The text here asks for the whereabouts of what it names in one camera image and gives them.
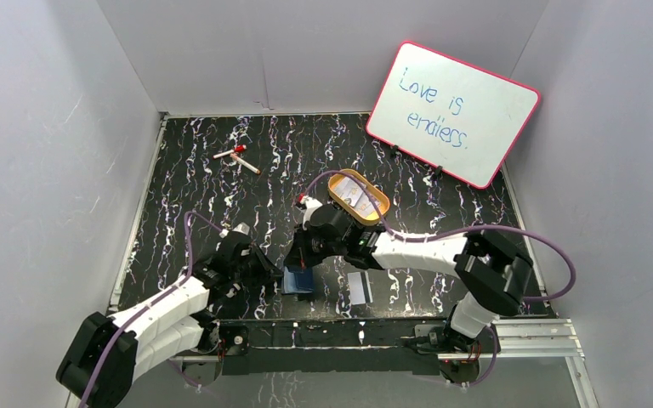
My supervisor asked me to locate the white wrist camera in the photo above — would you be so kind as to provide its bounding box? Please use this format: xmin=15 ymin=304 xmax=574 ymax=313
xmin=295 ymin=194 xmax=323 ymax=224
xmin=219 ymin=223 xmax=250 ymax=238

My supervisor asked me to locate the orange capped marker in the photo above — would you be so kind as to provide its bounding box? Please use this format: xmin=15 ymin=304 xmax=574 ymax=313
xmin=230 ymin=153 xmax=261 ymax=174

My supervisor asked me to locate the blue leather card holder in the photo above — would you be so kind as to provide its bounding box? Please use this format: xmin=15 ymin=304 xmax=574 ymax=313
xmin=281 ymin=267 xmax=315 ymax=295

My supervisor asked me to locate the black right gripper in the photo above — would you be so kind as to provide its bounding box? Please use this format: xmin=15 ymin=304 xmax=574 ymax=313
xmin=285 ymin=223 xmax=346 ymax=269

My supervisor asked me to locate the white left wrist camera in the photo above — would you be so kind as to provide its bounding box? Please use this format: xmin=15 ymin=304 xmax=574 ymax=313
xmin=219 ymin=223 xmax=250 ymax=238

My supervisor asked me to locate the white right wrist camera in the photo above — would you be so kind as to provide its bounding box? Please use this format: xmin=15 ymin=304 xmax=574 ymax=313
xmin=295 ymin=194 xmax=323 ymax=224

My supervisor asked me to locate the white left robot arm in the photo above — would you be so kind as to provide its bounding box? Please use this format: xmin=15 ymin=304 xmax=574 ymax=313
xmin=55 ymin=230 xmax=283 ymax=407

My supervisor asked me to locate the red capped marker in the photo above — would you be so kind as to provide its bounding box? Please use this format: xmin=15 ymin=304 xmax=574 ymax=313
xmin=213 ymin=144 xmax=247 ymax=160

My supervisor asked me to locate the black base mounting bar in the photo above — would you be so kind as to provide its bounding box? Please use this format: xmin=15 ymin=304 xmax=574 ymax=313
xmin=162 ymin=318 xmax=531 ymax=377

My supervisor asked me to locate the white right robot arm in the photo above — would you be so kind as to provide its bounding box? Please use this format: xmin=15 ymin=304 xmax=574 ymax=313
xmin=284 ymin=197 xmax=533 ymax=352

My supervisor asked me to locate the yellow oval tray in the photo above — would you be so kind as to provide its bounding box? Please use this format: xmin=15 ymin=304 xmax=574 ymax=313
xmin=327 ymin=168 xmax=391 ymax=226

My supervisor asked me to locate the white magnetic stripe card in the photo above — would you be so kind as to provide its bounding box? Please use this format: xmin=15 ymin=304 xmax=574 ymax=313
xmin=347 ymin=271 xmax=373 ymax=305

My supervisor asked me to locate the pink framed whiteboard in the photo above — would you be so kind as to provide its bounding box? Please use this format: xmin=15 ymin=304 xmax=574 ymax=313
xmin=366 ymin=42 xmax=541 ymax=189

